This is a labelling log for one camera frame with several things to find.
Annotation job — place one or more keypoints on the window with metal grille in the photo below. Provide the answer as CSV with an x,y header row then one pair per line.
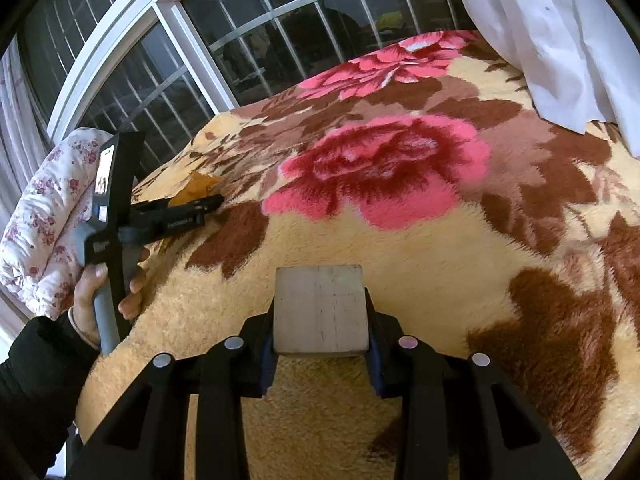
x,y
170,15

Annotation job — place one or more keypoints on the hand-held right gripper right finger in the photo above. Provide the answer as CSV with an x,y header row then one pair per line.
x,y
376,365

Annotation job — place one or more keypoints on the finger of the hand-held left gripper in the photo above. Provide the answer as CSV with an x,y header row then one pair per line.
x,y
185,220

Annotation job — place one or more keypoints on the person's left hand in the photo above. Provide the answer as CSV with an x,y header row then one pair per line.
x,y
87,305

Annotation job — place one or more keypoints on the person's left forearm black sleeve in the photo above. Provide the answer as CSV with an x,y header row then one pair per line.
x,y
35,385

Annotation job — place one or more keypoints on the wooden block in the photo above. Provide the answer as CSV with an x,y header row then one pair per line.
x,y
320,310

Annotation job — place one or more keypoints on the small orange cloth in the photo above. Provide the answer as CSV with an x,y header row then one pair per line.
x,y
197,187

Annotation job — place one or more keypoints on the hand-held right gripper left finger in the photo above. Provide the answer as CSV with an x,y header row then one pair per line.
x,y
265,365

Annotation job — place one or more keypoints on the white curtain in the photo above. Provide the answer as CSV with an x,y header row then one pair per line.
x,y
550,35

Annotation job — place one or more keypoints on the floral plush blanket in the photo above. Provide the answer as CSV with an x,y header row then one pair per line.
x,y
450,260

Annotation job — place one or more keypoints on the sheer patterned curtain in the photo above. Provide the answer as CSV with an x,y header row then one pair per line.
x,y
20,135

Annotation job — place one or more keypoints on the floral rolled cushions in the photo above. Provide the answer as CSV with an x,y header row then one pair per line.
x,y
45,210

